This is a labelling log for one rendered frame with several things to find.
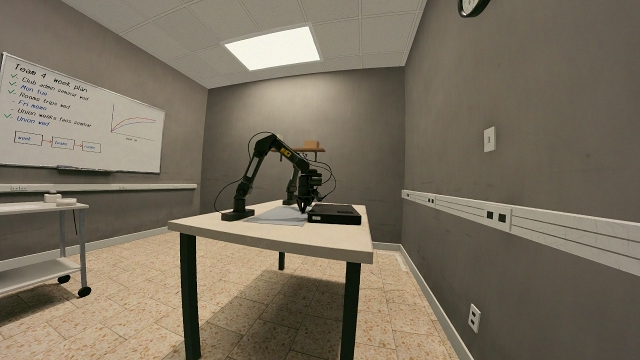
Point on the grey flat mat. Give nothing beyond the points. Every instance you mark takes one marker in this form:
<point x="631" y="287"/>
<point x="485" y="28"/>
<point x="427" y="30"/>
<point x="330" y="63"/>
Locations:
<point x="276" y="216"/>

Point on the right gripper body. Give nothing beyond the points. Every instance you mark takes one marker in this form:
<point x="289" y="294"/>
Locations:
<point x="304" y="193"/>

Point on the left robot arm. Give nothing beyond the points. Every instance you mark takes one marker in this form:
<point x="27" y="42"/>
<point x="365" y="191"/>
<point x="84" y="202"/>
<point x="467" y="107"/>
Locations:
<point x="292" y="185"/>

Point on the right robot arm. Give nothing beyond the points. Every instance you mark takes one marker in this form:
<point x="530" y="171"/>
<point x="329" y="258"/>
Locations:
<point x="261" y="149"/>

